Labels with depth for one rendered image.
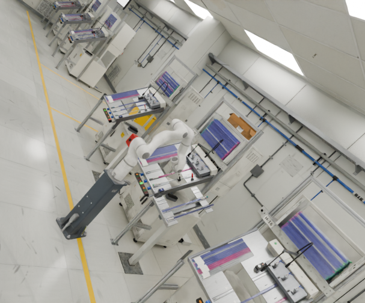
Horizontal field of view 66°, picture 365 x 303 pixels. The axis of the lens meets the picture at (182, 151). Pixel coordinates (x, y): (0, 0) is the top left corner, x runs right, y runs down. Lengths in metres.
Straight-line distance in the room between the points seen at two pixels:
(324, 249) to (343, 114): 2.48
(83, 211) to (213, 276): 1.27
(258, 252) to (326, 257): 0.52
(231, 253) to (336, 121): 2.69
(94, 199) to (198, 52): 4.20
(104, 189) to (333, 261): 1.92
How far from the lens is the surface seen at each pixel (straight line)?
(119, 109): 4.14
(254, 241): 2.68
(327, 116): 4.59
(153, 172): 3.11
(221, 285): 2.42
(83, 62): 7.05
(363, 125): 4.43
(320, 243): 2.53
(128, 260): 3.16
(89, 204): 2.70
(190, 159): 3.22
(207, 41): 6.12
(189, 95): 4.20
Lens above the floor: 1.79
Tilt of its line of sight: 12 degrees down
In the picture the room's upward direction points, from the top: 43 degrees clockwise
